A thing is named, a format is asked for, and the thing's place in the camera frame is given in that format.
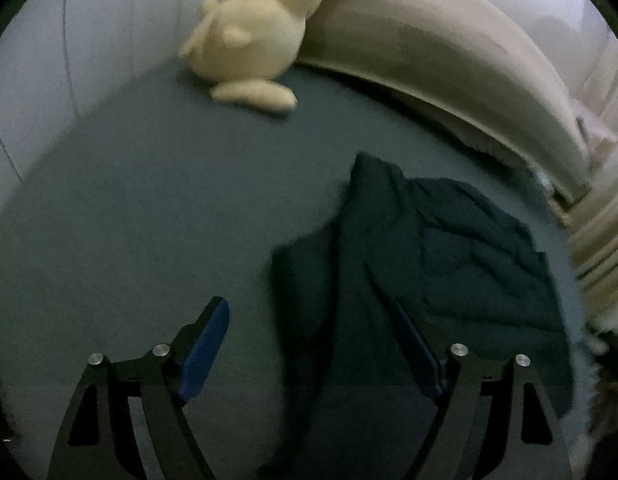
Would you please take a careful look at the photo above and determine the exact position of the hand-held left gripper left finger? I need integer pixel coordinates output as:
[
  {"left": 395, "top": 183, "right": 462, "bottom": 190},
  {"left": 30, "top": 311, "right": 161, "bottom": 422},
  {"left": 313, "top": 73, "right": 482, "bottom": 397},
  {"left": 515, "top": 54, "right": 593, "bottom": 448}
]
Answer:
[{"left": 48, "top": 296, "right": 231, "bottom": 480}]

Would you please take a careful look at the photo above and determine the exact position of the yellow plush toy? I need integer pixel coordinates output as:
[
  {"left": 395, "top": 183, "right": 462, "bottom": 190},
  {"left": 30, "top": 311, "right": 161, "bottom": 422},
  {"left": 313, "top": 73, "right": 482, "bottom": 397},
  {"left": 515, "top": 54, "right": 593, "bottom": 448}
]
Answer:
[{"left": 179, "top": 0, "right": 367, "bottom": 113}]

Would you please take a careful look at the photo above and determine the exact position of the grey-blue bed sheet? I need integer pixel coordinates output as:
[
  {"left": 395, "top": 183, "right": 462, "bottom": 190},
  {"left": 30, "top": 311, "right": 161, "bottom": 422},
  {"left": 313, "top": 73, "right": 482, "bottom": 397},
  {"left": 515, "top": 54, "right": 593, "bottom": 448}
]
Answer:
[{"left": 0, "top": 65, "right": 597, "bottom": 480}]

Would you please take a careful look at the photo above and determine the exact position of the beige curtain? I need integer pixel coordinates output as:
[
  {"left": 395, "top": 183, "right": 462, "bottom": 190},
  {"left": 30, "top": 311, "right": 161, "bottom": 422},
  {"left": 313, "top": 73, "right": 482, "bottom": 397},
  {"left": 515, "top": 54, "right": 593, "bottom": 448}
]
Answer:
[{"left": 564, "top": 55, "right": 618, "bottom": 331}]

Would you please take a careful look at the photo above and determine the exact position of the dark navy quilted jacket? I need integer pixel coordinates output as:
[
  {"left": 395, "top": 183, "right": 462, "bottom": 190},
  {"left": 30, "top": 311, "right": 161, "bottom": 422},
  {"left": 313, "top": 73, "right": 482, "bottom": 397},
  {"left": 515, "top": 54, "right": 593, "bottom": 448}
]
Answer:
[{"left": 256, "top": 152, "right": 574, "bottom": 480}]

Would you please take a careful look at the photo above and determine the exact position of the long beige pillow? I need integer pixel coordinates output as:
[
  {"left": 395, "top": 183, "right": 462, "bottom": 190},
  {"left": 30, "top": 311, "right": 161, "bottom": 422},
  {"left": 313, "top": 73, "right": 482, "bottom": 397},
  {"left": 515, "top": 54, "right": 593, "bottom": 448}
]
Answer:
[{"left": 294, "top": 0, "right": 592, "bottom": 201}]

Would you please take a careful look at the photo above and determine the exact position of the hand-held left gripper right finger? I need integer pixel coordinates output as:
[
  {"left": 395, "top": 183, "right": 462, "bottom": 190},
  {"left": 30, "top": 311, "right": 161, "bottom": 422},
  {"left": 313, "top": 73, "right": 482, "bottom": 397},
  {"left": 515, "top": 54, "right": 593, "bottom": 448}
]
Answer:
[{"left": 393, "top": 297, "right": 574, "bottom": 480}]

